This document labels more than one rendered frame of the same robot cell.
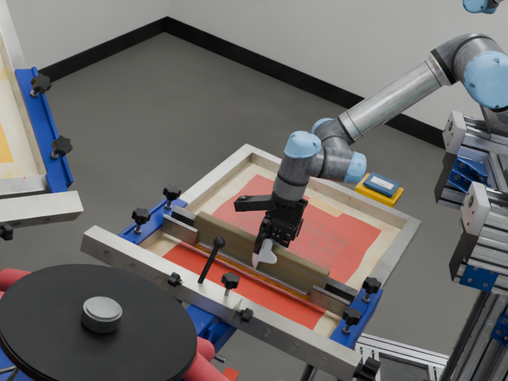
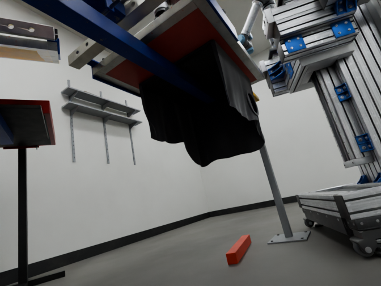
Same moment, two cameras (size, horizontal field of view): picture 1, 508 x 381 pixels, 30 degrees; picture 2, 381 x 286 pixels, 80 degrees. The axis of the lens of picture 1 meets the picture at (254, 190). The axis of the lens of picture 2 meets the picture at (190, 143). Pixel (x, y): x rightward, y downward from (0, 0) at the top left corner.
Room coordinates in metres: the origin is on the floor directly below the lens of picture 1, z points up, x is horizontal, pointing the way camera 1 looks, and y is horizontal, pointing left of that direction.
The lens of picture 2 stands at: (1.12, -0.30, 0.30)
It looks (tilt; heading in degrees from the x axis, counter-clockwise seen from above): 15 degrees up; 15
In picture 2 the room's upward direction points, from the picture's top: 12 degrees counter-clockwise
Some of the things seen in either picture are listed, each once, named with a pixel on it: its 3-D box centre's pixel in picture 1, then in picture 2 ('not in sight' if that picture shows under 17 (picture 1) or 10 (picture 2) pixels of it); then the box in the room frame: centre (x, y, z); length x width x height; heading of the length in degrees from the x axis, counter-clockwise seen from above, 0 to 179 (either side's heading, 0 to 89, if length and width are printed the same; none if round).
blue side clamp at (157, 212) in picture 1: (150, 228); (121, 80); (2.03, 0.22, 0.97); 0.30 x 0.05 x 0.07; 165
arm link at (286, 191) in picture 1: (289, 186); (161, 11); (1.98, -0.08, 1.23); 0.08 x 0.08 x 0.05
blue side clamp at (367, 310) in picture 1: (352, 324); (216, 17); (1.88, -0.32, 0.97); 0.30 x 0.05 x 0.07; 165
